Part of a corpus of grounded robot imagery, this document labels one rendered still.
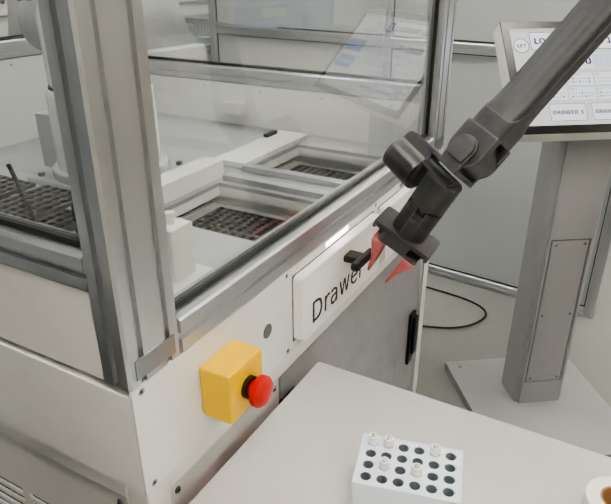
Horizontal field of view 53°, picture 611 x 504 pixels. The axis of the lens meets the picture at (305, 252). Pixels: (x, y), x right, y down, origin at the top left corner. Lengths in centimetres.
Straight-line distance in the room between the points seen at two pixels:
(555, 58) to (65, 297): 69
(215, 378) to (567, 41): 64
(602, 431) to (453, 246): 111
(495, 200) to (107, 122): 229
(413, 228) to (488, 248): 189
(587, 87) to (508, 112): 82
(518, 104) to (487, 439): 46
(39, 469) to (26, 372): 19
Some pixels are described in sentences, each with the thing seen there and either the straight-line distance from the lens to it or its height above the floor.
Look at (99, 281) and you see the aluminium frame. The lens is 62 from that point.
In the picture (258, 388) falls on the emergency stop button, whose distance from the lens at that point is 74.
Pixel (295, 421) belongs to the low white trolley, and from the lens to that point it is 89.
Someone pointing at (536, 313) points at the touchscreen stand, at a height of 38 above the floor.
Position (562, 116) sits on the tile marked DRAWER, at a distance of 165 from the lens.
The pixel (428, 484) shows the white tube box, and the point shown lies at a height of 80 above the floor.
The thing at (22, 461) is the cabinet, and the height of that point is 72.
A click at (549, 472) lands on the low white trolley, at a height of 76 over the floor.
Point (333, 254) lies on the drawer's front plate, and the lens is 96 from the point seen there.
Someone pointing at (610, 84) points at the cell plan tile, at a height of 106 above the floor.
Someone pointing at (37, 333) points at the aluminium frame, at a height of 97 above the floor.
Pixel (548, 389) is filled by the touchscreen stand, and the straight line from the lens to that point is 218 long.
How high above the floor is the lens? 134
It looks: 26 degrees down
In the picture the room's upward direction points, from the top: straight up
